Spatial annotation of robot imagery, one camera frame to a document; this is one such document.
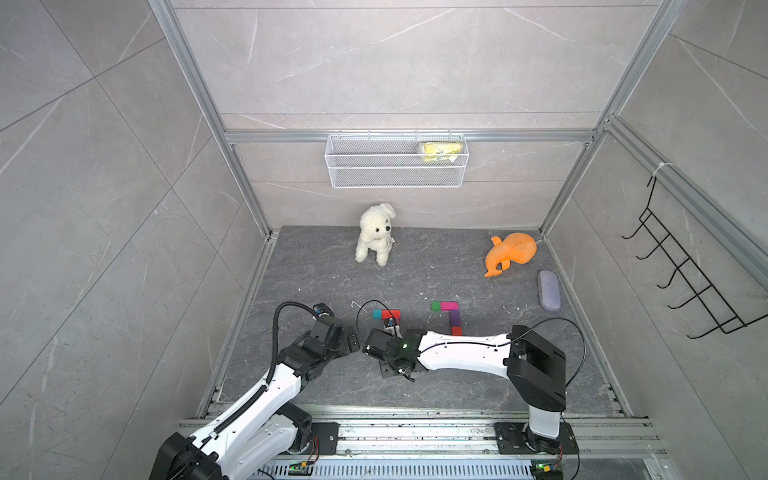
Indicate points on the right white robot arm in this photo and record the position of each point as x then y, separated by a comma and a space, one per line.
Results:
535, 367

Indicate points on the aluminium mounting rail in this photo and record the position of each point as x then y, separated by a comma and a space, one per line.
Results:
457, 444

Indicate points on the purple glasses case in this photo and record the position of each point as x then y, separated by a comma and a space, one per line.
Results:
549, 290

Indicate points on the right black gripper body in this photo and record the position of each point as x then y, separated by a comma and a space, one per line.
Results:
388, 369

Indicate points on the black wire hook rack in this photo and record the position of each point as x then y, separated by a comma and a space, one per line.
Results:
720, 314

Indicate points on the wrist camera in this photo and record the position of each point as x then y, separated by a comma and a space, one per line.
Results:
384, 344
327, 333

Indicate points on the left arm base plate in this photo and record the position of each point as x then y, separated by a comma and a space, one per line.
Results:
319, 438

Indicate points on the orange toy watering can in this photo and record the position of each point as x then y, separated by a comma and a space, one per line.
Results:
519, 248

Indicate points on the white wire mesh basket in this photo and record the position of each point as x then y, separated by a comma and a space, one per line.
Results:
380, 161

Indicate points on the yellow packet in basket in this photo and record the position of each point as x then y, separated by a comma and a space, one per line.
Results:
440, 151

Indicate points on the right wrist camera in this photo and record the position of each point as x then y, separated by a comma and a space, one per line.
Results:
384, 344

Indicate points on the purple block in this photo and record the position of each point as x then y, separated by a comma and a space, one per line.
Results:
455, 318

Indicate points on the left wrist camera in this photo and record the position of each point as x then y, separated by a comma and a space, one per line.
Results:
327, 333

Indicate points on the white plush dog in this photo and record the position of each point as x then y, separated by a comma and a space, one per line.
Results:
376, 233

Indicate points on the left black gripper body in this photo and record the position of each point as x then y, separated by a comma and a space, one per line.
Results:
353, 345

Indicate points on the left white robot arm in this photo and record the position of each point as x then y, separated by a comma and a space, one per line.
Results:
263, 423

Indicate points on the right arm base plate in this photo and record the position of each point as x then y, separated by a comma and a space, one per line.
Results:
517, 438

